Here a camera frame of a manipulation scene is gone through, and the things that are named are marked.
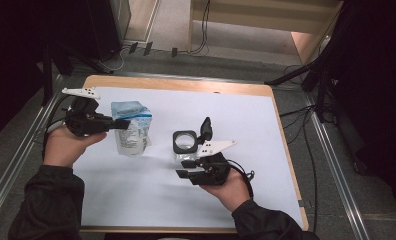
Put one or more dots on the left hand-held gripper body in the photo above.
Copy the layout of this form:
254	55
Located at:
86	121

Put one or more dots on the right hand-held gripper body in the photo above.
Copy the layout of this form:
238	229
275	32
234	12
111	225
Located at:
212	171

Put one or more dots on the white and blue refill pouch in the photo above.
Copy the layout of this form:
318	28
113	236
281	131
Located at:
132	140

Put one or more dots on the person's right hand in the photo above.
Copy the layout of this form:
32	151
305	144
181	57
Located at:
232	195

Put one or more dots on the person's left hand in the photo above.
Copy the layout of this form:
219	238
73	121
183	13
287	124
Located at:
61	146

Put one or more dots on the white paper sheet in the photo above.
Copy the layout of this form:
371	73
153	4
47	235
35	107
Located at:
219	116

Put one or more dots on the black tripod stand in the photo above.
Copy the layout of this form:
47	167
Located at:
47	76
287	76

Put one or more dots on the wooden table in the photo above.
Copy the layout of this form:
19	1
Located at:
186	83

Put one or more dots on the small black block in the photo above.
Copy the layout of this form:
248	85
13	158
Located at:
148	48
133	47
174	52

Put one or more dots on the black tape piece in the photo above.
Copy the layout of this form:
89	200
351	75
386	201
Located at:
301	203

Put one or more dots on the black curtain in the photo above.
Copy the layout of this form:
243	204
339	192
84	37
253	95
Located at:
16	50
379	83

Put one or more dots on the grey cabinet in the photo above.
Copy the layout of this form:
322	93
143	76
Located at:
121	16

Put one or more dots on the light wooden shelf unit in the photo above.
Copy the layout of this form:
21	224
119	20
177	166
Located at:
252	16

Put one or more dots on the metal floor rail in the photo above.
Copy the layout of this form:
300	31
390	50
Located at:
16	160
186	76
339	180

